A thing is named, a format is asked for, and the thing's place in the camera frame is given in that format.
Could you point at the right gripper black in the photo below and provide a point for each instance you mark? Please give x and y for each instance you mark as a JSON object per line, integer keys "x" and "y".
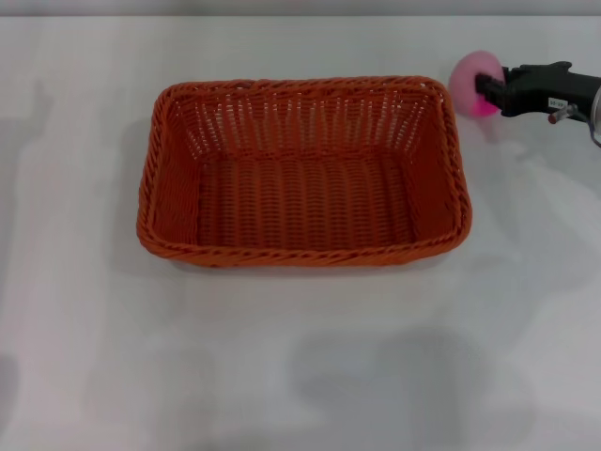
{"x": 544, "y": 89}

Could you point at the pink peach toy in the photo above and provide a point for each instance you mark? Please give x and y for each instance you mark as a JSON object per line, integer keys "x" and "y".
{"x": 462, "y": 75}

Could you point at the orange woven plastic basket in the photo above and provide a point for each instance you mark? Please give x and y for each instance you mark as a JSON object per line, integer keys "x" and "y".
{"x": 305, "y": 206}

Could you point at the right robot arm silver white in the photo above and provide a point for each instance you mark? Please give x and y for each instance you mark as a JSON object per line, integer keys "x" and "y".
{"x": 597, "y": 108}

